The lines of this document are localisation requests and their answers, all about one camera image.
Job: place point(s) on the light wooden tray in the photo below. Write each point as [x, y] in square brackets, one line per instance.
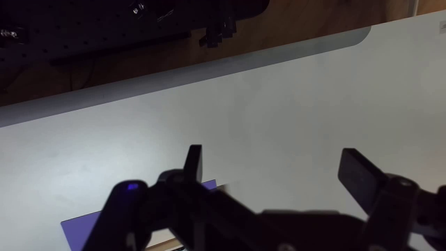
[163, 243]

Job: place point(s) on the purple mat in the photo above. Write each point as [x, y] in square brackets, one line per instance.
[78, 229]

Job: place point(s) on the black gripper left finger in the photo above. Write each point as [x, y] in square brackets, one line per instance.
[201, 220]

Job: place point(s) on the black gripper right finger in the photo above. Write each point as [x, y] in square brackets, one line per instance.
[396, 206]

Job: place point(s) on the black perforated base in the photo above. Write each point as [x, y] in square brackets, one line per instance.
[35, 31]

